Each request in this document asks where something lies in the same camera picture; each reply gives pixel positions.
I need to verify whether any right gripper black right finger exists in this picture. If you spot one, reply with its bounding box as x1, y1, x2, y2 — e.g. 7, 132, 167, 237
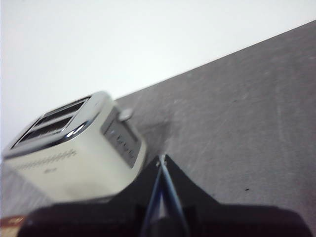
162, 154, 313, 237

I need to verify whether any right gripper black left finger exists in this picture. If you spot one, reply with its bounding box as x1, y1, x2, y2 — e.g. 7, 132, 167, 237
16, 157, 163, 237

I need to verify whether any cream two-slot toaster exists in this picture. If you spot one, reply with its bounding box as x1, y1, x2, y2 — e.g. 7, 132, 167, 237
2, 91, 147, 203

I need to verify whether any grey toaster lever knob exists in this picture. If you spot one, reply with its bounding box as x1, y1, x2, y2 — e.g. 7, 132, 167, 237
119, 109, 134, 122

